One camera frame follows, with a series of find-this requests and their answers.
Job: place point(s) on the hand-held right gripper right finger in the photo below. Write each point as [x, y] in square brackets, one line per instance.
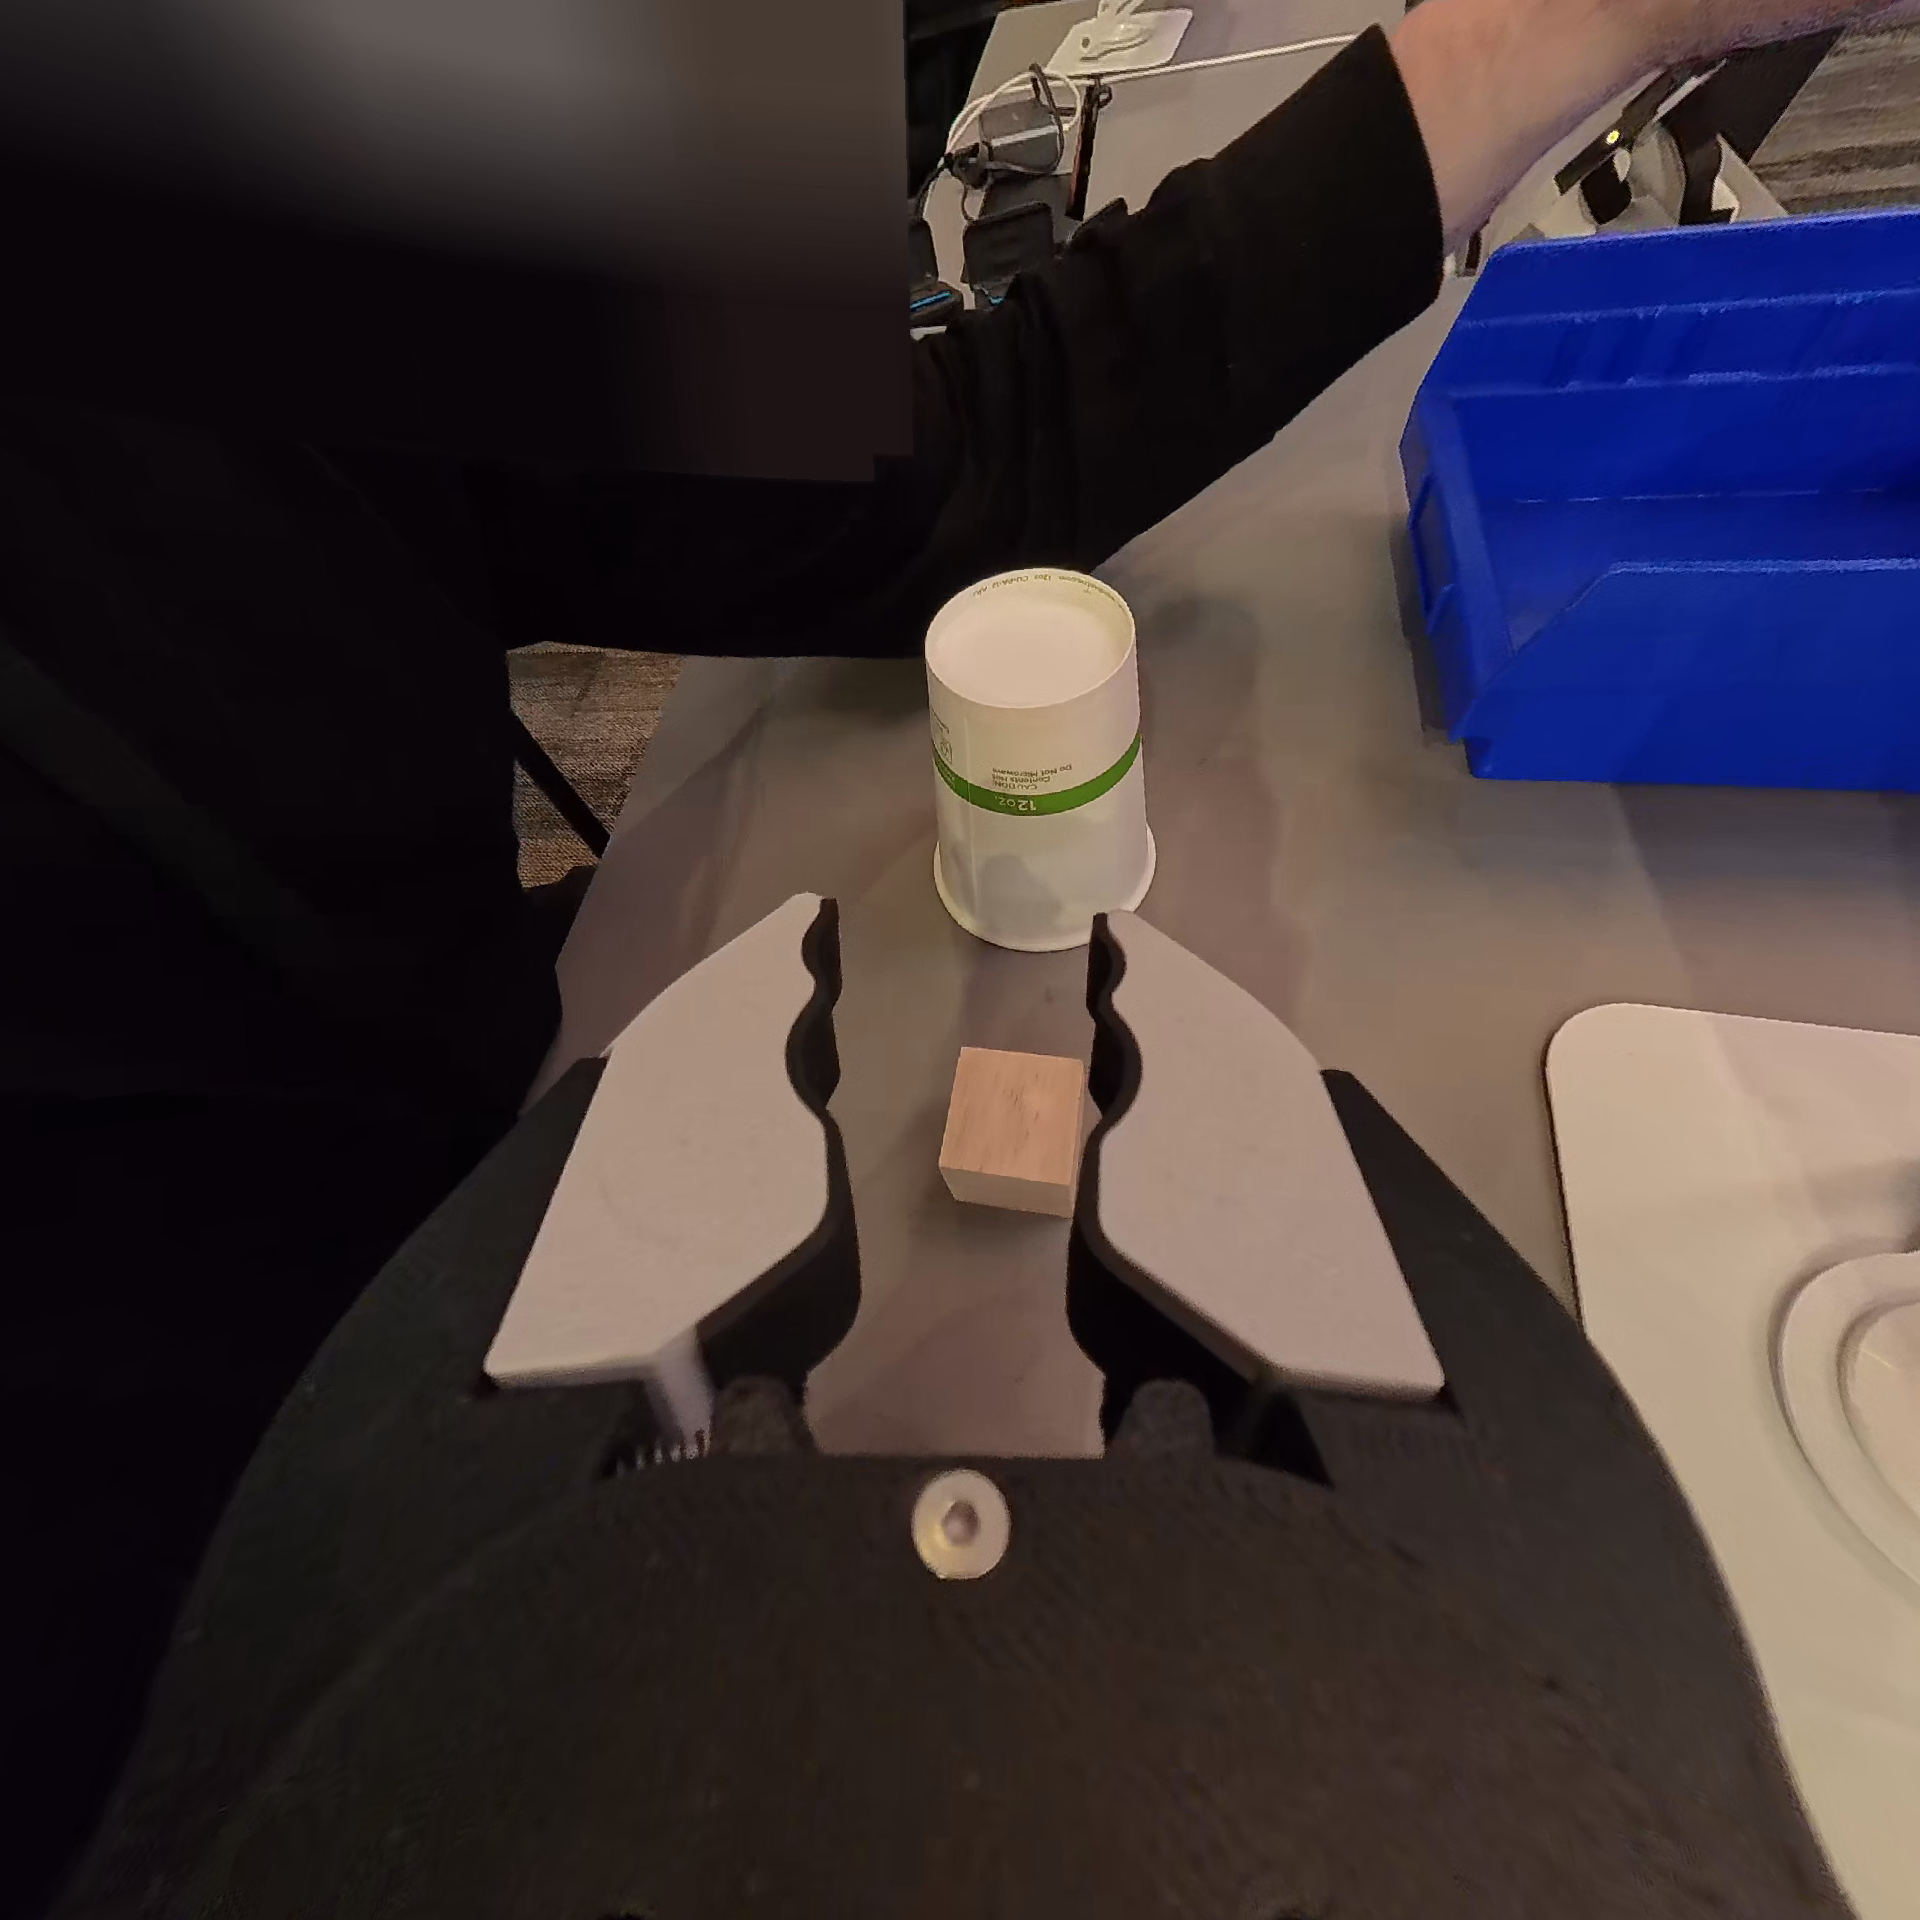
[1276, 1200]

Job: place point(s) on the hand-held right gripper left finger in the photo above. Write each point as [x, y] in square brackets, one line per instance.
[662, 1200]

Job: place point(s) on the wooden cube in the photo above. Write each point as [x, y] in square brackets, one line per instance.
[1013, 1147]

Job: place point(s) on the blue plastic bin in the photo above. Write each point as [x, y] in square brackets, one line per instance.
[1682, 523]

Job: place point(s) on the white paper cup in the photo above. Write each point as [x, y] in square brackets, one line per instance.
[1036, 763]

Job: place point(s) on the person's left forearm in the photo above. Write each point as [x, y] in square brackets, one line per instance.
[1171, 376]

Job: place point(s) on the grey desk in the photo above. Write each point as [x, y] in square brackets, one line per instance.
[1349, 930]

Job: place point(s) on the person's left hand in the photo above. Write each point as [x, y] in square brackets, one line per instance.
[1516, 105]

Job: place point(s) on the grey side table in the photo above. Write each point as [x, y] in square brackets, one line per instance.
[1231, 105]

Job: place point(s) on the white flat pad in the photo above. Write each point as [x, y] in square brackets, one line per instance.
[1118, 30]

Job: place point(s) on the clear suction cup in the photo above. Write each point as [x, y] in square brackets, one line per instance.
[1862, 1394]

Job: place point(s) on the black electronic devices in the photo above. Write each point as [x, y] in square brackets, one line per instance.
[1005, 194]

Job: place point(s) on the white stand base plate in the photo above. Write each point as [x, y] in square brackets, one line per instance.
[1725, 1200]

